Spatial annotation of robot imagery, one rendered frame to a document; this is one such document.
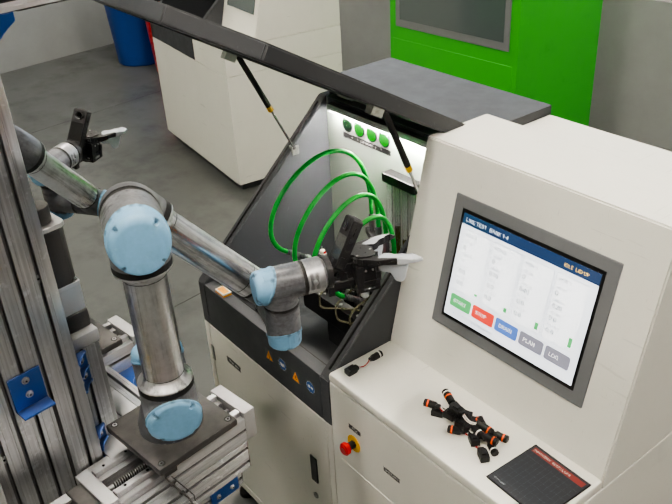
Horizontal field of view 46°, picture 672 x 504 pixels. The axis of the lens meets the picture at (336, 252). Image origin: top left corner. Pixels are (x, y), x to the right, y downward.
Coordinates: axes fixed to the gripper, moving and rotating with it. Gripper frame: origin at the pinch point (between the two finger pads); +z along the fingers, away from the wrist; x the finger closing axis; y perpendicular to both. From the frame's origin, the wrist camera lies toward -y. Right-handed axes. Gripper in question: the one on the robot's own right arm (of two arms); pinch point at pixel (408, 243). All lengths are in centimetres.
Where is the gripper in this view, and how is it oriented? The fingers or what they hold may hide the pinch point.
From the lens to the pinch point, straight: 173.5
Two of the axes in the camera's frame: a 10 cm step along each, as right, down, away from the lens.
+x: 3.4, 3.3, -8.8
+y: 1.0, 9.2, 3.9
